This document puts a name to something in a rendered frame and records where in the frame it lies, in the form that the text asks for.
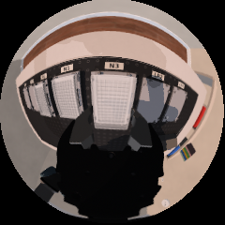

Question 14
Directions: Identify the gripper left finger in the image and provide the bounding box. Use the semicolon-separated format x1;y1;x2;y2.
55;105;95;174

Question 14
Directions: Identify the white button panel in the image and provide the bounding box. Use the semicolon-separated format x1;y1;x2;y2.
159;127;183;152

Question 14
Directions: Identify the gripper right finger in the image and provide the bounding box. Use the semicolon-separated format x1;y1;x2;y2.
127;107;164;178

